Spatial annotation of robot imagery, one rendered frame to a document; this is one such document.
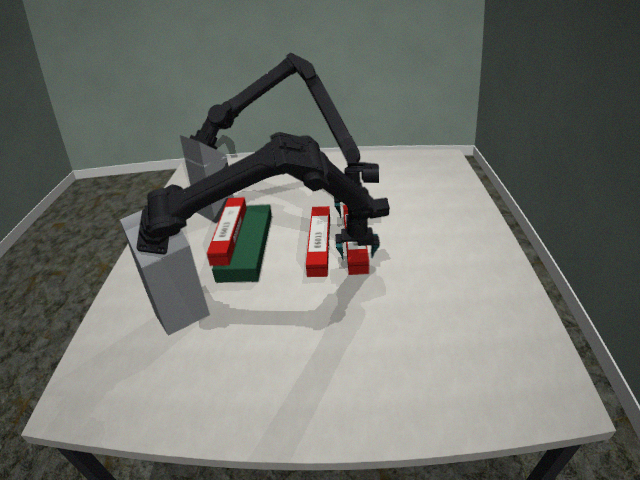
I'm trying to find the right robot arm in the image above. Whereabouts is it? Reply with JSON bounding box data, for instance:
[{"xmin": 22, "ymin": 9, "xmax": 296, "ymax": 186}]
[{"xmin": 137, "ymin": 132, "xmax": 390, "ymax": 255}]

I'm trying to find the white welding electrode box with red edges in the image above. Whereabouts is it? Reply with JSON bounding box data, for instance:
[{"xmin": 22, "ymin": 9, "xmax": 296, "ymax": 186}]
[{"xmin": 343, "ymin": 205, "xmax": 369, "ymax": 275}]

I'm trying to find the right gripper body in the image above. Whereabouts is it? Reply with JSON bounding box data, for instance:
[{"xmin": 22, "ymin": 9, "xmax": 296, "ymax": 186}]
[{"xmin": 335, "ymin": 220, "xmax": 380, "ymax": 246}]

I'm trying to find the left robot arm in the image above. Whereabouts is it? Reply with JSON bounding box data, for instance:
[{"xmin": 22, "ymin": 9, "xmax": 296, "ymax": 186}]
[{"xmin": 190, "ymin": 53, "xmax": 379, "ymax": 187}]

